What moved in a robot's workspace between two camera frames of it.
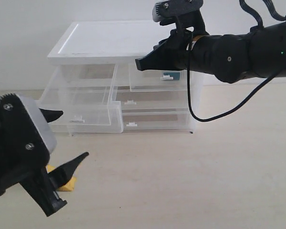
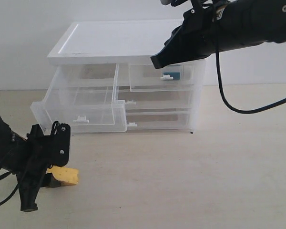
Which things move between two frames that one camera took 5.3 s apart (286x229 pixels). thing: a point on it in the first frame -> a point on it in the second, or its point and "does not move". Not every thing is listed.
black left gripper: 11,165 -> 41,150
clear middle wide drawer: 153,101 does not move
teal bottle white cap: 171,76 does not move
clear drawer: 85,93 does not move
